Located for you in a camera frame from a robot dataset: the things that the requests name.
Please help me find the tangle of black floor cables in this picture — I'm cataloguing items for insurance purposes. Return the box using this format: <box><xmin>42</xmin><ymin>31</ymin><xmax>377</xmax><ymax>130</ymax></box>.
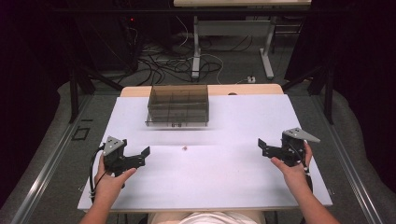
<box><xmin>124</xmin><ymin>18</ymin><xmax>224</xmax><ymax>87</ymax></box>

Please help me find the white board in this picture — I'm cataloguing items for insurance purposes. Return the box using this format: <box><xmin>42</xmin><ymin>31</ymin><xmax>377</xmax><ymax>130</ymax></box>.
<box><xmin>77</xmin><ymin>93</ymin><xmax>333</xmax><ymax>213</ymax></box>

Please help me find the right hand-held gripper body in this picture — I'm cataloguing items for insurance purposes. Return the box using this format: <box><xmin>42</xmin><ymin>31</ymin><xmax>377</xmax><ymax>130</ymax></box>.
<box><xmin>273</xmin><ymin>127</ymin><xmax>321</xmax><ymax>168</ymax></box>

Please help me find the smoky transparent compartment box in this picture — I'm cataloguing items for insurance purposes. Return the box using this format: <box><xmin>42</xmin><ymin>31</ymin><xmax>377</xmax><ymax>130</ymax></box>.
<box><xmin>145</xmin><ymin>84</ymin><xmax>210</xmax><ymax>128</ymax></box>

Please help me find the person's left hand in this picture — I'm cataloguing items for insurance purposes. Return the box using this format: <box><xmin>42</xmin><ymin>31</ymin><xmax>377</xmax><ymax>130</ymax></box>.
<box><xmin>93</xmin><ymin>153</ymin><xmax>138</xmax><ymax>203</ymax></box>

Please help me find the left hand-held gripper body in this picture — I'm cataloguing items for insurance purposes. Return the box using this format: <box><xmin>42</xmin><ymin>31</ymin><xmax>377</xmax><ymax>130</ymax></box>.
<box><xmin>100</xmin><ymin>135</ymin><xmax>138</xmax><ymax>179</ymax></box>

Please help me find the person's light clothing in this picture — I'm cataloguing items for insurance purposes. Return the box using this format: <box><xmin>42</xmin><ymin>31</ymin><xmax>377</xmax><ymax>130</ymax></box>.
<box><xmin>147</xmin><ymin>211</ymin><xmax>267</xmax><ymax>224</ymax></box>

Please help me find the aluminium floor rail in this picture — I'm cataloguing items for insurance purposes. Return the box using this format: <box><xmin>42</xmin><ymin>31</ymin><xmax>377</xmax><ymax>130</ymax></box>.
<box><xmin>311</xmin><ymin>92</ymin><xmax>385</xmax><ymax>224</ymax></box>
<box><xmin>9</xmin><ymin>92</ymin><xmax>94</xmax><ymax>224</ymax></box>

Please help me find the white desk with metal legs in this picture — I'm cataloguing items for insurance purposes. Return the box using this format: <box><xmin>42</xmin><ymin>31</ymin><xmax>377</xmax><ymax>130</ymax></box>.
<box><xmin>173</xmin><ymin>0</ymin><xmax>313</xmax><ymax>80</ymax></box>

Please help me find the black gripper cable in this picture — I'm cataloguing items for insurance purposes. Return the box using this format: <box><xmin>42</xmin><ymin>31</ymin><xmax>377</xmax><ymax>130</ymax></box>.
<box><xmin>292</xmin><ymin>149</ymin><xmax>314</xmax><ymax>192</ymax></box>
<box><xmin>89</xmin><ymin>146</ymin><xmax>107</xmax><ymax>203</ymax></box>

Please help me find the black metal stand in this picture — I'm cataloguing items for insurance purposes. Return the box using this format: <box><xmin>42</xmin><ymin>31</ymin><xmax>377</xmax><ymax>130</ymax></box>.
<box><xmin>280</xmin><ymin>62</ymin><xmax>335</xmax><ymax>125</ymax></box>
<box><xmin>68</xmin><ymin>59</ymin><xmax>125</xmax><ymax>124</ymax></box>

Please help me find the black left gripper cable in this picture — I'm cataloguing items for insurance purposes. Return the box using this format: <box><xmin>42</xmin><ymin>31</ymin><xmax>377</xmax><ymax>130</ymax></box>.
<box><xmin>89</xmin><ymin>146</ymin><xmax>107</xmax><ymax>203</ymax></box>

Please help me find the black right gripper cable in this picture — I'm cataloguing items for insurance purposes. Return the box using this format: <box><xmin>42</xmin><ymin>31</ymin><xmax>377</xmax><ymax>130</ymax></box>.
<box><xmin>292</xmin><ymin>149</ymin><xmax>314</xmax><ymax>192</ymax></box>

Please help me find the white floor cable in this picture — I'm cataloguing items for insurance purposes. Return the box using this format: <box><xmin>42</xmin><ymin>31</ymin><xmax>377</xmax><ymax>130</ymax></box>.
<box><xmin>174</xmin><ymin>15</ymin><xmax>250</xmax><ymax>86</ymax></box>

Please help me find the person's right hand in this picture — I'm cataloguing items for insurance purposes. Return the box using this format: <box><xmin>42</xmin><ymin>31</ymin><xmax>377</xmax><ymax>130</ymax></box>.
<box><xmin>270</xmin><ymin>140</ymin><xmax>314</xmax><ymax>194</ymax></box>

